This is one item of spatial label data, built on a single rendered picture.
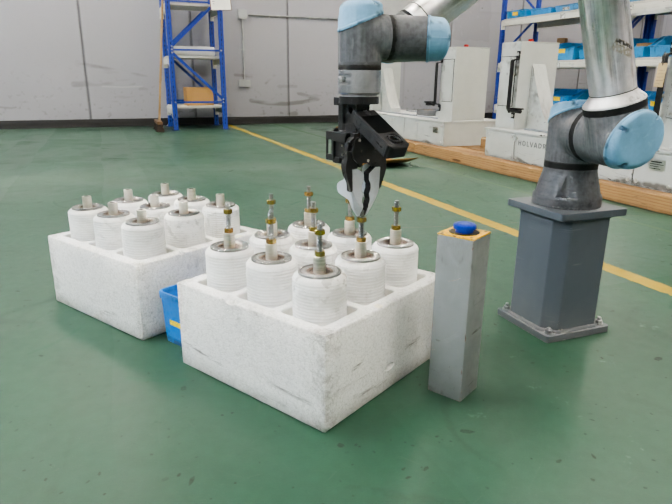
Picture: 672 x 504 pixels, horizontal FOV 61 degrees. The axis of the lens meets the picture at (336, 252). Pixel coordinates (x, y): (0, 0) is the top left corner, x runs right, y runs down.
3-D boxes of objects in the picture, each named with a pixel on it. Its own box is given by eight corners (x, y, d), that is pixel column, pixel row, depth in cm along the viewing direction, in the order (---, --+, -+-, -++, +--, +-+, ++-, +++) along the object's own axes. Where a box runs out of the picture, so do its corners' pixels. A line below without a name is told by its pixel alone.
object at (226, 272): (211, 322, 122) (206, 241, 117) (256, 319, 124) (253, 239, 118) (208, 342, 113) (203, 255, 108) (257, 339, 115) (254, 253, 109)
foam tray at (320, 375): (307, 307, 148) (306, 241, 143) (439, 352, 125) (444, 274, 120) (182, 362, 119) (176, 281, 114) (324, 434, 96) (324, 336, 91)
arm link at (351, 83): (390, 70, 98) (352, 70, 94) (389, 98, 100) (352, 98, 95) (362, 70, 104) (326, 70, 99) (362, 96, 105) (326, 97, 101)
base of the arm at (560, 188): (567, 194, 142) (572, 154, 139) (616, 207, 128) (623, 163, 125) (517, 199, 136) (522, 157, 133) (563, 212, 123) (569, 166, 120)
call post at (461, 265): (445, 375, 115) (456, 226, 106) (477, 387, 111) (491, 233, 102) (427, 390, 110) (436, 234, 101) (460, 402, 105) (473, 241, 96)
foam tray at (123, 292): (177, 265, 181) (172, 209, 176) (265, 293, 158) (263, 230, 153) (56, 300, 152) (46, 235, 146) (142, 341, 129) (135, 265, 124)
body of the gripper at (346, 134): (356, 160, 110) (358, 95, 106) (386, 165, 103) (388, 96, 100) (324, 163, 105) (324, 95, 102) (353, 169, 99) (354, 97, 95)
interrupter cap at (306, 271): (295, 268, 102) (295, 264, 102) (336, 265, 103) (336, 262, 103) (301, 282, 95) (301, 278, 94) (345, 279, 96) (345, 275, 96)
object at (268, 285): (276, 363, 105) (274, 270, 100) (238, 349, 110) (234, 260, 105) (308, 344, 112) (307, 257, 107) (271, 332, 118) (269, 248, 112)
